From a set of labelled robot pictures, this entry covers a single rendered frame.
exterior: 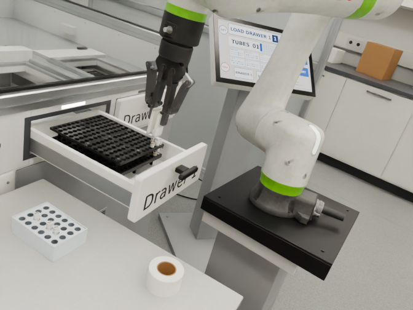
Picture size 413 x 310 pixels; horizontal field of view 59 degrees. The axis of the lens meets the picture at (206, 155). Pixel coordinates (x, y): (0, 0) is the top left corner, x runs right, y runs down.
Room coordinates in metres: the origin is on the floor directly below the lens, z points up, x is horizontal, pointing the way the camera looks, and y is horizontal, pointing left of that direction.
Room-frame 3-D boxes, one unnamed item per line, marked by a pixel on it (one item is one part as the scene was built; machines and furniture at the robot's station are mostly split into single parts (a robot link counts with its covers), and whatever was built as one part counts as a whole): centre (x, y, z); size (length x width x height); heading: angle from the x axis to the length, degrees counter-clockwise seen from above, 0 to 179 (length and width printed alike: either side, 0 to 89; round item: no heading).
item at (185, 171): (0.76, 0.04, 0.91); 0.07 x 0.04 x 0.01; 158
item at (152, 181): (0.77, 0.06, 0.87); 0.29 x 0.02 x 0.11; 158
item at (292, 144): (0.93, -0.21, 0.96); 0.16 x 0.13 x 0.19; 38
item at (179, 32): (0.84, 0.13, 1.20); 0.12 x 0.09 x 0.06; 157
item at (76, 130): (0.84, 0.25, 0.87); 0.22 x 0.18 x 0.06; 68
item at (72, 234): (0.59, 0.27, 0.78); 0.12 x 0.08 x 0.04; 66
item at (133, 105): (1.18, 0.25, 0.87); 0.29 x 0.02 x 0.11; 158
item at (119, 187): (0.85, 0.26, 0.86); 0.40 x 0.26 x 0.06; 68
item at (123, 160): (0.80, 0.16, 0.90); 0.18 x 0.02 x 0.01; 158
